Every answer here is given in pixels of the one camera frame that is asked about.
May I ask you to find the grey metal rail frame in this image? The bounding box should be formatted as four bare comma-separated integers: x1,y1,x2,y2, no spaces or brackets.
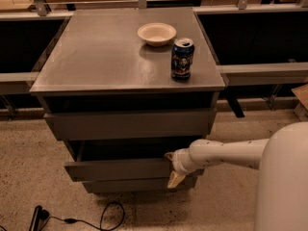
1,4,307,116

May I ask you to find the white paper bowl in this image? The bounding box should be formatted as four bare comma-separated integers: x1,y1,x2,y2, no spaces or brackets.
138,23,176,47

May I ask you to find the grey drawer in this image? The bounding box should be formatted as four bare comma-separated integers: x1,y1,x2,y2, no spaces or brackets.
44,109,216,141
82,175,198,194
64,136,197,182

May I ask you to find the grey top drawer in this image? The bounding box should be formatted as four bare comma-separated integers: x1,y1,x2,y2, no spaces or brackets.
44,109,216,141

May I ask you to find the black power adapter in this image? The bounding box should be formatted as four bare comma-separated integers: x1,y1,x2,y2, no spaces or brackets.
29,205,49,231

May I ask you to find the grey drawer cabinet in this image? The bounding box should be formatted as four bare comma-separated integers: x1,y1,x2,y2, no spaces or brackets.
29,7,226,194

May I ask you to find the grey bottom drawer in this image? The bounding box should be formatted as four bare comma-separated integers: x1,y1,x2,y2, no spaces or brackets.
82,175,198,194

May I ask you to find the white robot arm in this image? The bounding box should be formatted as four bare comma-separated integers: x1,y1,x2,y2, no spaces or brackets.
166,122,308,231

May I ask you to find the black power cable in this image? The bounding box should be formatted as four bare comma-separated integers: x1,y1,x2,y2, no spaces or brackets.
44,201,126,231

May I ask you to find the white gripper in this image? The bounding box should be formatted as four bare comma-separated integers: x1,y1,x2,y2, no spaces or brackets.
164,149,196,189

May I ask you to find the blue soda can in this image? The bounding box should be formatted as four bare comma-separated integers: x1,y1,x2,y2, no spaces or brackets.
171,38,194,81

